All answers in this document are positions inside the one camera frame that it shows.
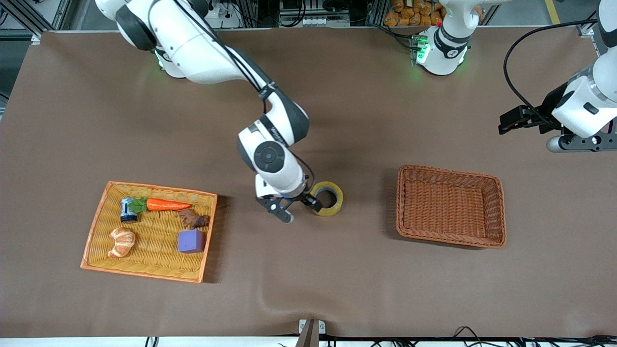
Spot brown toy animal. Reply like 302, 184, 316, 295
174, 208, 211, 229

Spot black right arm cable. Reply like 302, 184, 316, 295
173, 0, 279, 99

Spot white power strip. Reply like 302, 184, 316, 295
205, 0, 242, 29

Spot yellow clear tape roll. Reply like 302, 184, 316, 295
308, 181, 345, 217

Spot metal table bracket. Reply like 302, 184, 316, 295
298, 318, 327, 347

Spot toy croissant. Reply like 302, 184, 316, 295
107, 227, 137, 259

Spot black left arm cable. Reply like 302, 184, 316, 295
503, 19, 599, 129

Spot aluminium frame profile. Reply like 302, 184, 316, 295
577, 14, 603, 37

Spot orange toy carrot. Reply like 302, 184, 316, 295
128, 197, 192, 214

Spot blue and white can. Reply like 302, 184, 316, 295
120, 198, 139, 223

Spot orange-rimmed yellow wicker tray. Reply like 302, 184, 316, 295
80, 181, 218, 284

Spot brown wicker basket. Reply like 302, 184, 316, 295
396, 164, 507, 249

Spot black floor cables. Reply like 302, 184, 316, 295
448, 326, 617, 347

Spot purple cube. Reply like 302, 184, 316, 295
178, 229, 206, 254

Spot bag of orange snacks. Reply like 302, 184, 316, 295
384, 0, 444, 27

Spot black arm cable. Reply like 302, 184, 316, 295
173, 0, 279, 99
503, 19, 599, 129

